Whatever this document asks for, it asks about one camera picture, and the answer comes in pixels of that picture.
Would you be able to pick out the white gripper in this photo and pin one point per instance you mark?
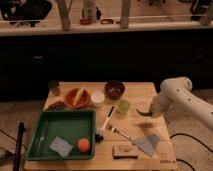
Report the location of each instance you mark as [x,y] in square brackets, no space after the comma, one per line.
[155,109]

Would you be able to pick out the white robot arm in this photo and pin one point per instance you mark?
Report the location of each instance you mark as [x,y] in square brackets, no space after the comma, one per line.
[178,90]

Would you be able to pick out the purple bowl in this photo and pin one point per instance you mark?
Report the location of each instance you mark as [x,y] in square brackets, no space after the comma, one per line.
[114,89]

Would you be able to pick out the orange bowl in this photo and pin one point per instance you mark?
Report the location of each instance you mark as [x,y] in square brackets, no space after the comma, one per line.
[83,102]

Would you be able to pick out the green plastic cup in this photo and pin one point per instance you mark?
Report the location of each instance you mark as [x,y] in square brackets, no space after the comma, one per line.
[123,106]

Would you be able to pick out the blue grey cloth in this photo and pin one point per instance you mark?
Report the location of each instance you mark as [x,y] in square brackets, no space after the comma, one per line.
[147,144]

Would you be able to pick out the brown rectangular block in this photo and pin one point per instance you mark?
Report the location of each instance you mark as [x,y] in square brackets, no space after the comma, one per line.
[125,151]

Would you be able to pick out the white round container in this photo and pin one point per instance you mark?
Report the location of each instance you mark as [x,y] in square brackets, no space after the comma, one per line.
[97,98]

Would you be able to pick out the white black dish brush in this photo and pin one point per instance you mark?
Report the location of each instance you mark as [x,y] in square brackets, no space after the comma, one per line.
[100,131]

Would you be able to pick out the yellow corn cob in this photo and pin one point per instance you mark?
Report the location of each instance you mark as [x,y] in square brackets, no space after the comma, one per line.
[78,95]

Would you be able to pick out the orange fruit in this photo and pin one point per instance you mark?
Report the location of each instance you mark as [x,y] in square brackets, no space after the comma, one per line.
[84,145]

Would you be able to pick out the green plastic tray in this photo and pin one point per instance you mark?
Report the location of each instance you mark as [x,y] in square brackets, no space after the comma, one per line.
[68,125]

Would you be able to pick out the brown grape bunch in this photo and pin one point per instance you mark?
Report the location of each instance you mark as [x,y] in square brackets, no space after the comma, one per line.
[59,105]

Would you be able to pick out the blue sponge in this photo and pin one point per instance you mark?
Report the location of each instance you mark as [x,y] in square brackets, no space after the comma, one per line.
[62,147]

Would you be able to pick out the black pole stand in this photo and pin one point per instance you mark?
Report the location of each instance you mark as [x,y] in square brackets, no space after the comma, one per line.
[17,157]

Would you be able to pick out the black office chair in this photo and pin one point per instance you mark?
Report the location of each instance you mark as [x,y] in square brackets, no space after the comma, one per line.
[29,12]

